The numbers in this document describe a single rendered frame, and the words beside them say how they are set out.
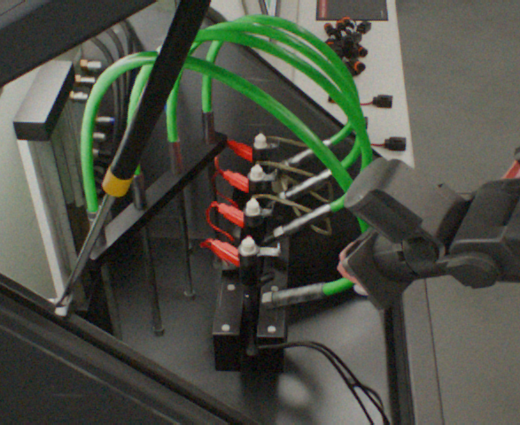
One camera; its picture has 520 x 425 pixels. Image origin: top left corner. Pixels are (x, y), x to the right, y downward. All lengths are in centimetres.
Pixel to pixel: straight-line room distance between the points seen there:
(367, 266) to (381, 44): 102
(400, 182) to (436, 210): 4
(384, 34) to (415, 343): 85
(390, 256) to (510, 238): 17
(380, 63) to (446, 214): 102
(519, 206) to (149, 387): 36
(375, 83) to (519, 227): 102
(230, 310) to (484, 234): 57
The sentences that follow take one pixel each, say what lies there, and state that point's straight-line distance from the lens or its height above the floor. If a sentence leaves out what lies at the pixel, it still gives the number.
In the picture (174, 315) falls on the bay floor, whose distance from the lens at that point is 138.
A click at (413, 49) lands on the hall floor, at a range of 382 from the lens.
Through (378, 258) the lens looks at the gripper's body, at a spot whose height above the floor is 128.
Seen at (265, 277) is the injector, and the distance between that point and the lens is 112.
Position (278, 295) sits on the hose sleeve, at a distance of 100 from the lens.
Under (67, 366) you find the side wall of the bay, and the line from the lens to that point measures 75.
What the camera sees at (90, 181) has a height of 121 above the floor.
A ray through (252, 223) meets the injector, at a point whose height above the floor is 108.
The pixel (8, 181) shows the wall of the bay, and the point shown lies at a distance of 103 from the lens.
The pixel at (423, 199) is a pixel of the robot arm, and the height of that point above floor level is 139.
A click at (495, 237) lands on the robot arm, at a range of 67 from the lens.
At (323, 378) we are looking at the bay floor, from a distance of 129.
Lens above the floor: 184
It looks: 40 degrees down
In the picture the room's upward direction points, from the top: 1 degrees counter-clockwise
